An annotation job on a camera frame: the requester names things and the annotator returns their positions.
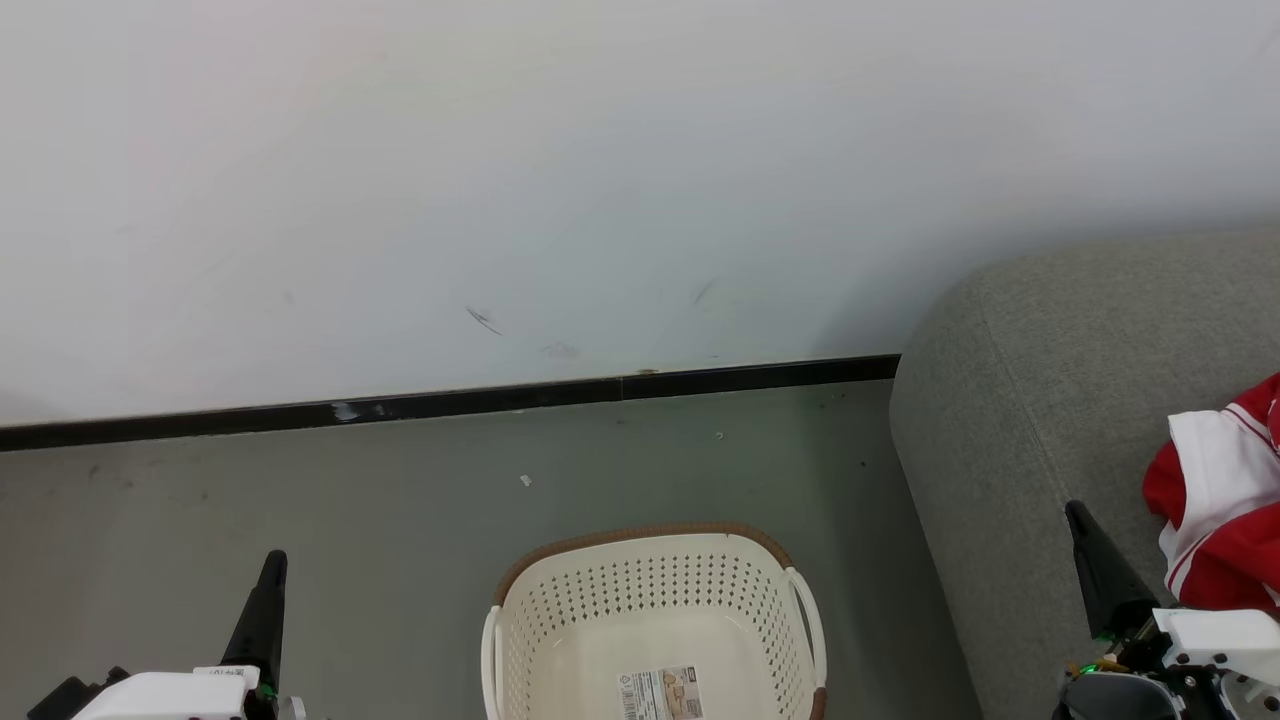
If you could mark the paper label sticker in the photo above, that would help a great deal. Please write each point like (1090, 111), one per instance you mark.
(660, 695)

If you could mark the red lettered jersey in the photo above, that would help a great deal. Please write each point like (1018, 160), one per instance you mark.
(1235, 575)

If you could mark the grey fabric sofa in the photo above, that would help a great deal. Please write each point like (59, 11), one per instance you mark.
(1020, 400)

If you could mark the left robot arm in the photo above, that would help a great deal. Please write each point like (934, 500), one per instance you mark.
(70, 702)

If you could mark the cream perforated laundry basket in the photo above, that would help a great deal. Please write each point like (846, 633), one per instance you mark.
(650, 590)

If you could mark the dark baseboard strip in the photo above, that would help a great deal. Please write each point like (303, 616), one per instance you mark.
(500, 398)

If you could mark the red cloth garment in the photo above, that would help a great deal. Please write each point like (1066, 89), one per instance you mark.
(1268, 395)

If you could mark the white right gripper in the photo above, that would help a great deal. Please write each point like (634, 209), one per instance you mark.
(1215, 638)

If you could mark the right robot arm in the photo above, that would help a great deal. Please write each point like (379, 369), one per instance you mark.
(1120, 698)

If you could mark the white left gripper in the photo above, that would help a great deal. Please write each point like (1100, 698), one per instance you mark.
(170, 698)

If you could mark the white garment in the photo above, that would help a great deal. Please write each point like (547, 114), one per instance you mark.
(1215, 480)

